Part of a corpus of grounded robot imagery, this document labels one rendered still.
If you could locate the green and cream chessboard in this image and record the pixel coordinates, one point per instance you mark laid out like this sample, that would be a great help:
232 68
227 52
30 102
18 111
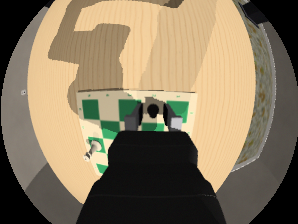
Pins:
101 116

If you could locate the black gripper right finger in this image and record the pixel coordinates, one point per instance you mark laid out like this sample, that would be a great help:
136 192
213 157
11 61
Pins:
171 120

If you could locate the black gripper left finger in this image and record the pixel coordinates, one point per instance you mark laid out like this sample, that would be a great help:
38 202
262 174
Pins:
133 121

